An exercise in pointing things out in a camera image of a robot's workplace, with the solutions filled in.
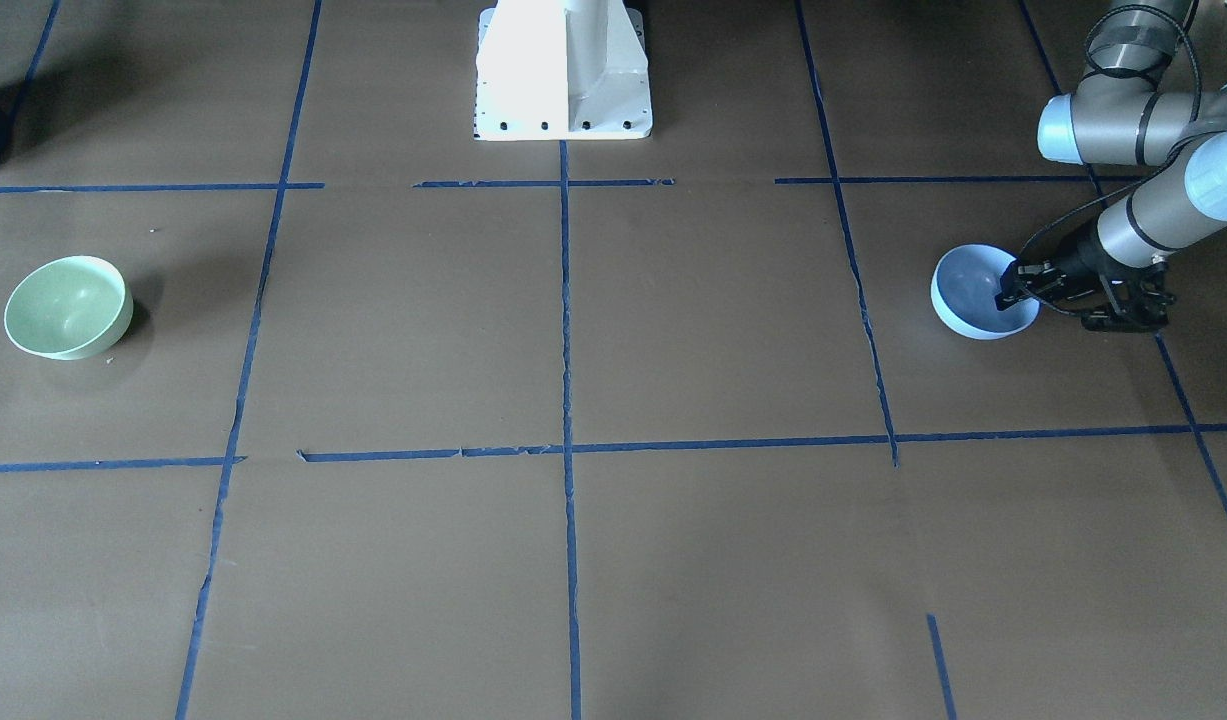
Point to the green bowl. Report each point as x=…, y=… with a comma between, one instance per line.
x=69, y=309

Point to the blue bowl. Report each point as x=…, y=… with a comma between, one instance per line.
x=963, y=293

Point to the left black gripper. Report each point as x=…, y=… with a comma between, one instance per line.
x=1074, y=256

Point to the white mounting pillar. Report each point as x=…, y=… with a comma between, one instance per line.
x=561, y=71

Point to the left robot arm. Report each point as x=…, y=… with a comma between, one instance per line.
x=1140, y=103

